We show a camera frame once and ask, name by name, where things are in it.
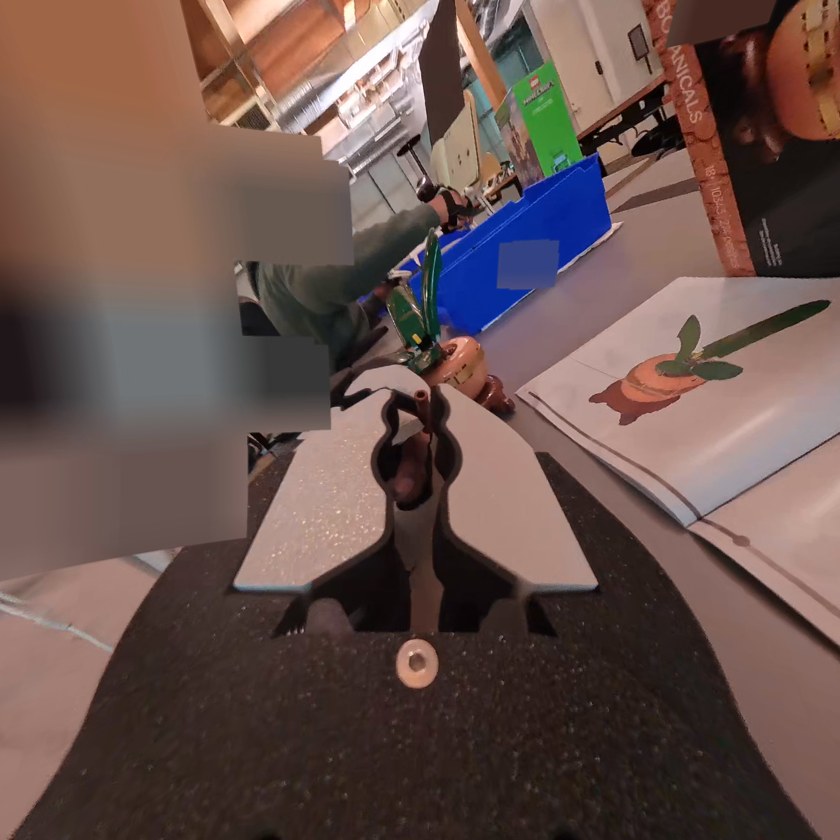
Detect toy brick flower pot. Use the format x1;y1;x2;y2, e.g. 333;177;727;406
384;230;516;414

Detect wooden table black legs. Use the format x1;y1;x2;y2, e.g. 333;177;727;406
576;71;686;158

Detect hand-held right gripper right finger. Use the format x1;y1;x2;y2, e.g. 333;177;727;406
433;384;599;592

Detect white paper sheet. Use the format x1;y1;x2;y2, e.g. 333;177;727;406
556;220;623;273

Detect black hanging panel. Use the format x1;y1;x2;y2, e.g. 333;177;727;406
420;0;467;142

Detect blue plastic bin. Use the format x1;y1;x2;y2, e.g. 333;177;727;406
394;154;613;336

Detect open instruction booklet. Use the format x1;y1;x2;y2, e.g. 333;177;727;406
516;276;840;647

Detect grey desk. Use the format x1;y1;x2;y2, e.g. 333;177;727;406
328;147;840;840

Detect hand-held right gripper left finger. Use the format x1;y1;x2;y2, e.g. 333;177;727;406
233;377;395;593

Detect dark orchid toy set box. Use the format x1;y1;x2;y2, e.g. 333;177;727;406
646;0;840;278

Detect brown toy stem piece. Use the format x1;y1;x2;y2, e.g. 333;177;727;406
394;388;437;509

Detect green toy set box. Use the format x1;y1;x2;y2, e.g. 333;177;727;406
495;62;584;185

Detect black bar stool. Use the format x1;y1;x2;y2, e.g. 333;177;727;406
397;134;427;191

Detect white hoodie drawstring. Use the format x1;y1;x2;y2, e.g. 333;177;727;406
0;589;118;655

